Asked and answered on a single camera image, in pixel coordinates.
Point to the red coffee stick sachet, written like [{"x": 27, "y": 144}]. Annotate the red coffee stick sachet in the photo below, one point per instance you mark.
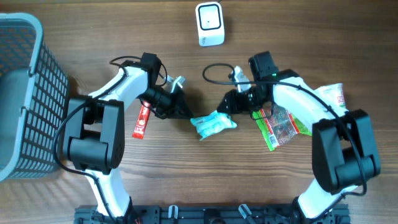
[{"x": 141, "y": 124}]

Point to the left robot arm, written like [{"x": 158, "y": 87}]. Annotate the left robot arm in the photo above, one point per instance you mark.
[{"x": 94, "y": 131}]

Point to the instant noodle cup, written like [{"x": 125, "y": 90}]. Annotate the instant noodle cup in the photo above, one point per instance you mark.
[{"x": 333, "y": 96}]

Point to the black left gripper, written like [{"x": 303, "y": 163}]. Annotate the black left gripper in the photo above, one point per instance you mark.
[{"x": 174, "y": 111}]

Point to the teal snack packet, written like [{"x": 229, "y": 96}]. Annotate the teal snack packet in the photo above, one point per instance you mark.
[{"x": 213, "y": 123}]

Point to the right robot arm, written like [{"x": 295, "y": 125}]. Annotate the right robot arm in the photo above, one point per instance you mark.
[{"x": 344, "y": 151}]

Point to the white barcode scanner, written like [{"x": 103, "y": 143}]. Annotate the white barcode scanner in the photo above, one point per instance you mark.
[{"x": 210, "y": 24}]

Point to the grey plastic shopping basket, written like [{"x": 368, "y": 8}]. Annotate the grey plastic shopping basket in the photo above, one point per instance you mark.
[{"x": 34, "y": 95}]

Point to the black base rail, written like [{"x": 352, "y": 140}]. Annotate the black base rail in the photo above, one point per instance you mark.
[{"x": 268, "y": 214}]

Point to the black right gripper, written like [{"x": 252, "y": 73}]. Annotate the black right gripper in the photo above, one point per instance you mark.
[{"x": 236, "y": 106}]

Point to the green snack bag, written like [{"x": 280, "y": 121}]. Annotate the green snack bag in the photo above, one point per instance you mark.
[{"x": 278, "y": 125}]

